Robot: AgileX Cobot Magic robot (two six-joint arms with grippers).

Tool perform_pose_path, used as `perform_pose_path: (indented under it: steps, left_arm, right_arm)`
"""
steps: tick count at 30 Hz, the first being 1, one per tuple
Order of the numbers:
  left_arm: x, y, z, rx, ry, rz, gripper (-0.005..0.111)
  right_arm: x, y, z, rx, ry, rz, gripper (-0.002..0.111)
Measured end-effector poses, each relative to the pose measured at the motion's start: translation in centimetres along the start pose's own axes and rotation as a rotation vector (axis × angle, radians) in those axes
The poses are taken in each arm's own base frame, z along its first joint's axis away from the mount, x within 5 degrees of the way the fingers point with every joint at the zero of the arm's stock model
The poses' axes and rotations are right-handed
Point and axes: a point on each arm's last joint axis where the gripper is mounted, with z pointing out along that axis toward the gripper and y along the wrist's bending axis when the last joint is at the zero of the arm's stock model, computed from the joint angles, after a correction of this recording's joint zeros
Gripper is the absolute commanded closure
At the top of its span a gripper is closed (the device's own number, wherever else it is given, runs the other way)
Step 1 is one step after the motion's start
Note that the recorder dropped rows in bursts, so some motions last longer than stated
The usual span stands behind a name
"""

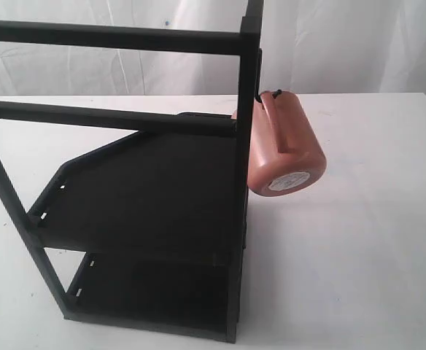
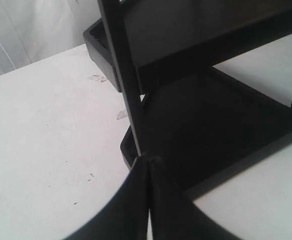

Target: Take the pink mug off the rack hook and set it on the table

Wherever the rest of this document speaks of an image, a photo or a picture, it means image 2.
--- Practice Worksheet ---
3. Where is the white backdrop curtain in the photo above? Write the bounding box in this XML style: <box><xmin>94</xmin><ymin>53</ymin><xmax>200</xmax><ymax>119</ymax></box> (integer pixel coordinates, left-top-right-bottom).
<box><xmin>0</xmin><ymin>0</ymin><xmax>101</xmax><ymax>76</ymax></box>

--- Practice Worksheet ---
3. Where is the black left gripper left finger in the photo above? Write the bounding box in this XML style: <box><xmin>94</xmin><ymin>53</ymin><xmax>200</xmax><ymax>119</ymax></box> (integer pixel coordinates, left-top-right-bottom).
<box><xmin>66</xmin><ymin>157</ymin><xmax>149</xmax><ymax>240</ymax></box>

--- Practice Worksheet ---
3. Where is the black metal shelf rack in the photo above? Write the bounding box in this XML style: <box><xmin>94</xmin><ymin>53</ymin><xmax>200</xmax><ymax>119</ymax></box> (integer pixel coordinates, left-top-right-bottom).
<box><xmin>83</xmin><ymin>0</ymin><xmax>292</xmax><ymax>199</ymax></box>

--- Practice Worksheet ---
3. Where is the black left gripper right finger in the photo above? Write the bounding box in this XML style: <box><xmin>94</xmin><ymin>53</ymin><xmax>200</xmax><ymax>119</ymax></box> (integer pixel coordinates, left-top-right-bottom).
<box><xmin>148</xmin><ymin>157</ymin><xmax>238</xmax><ymax>240</ymax></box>

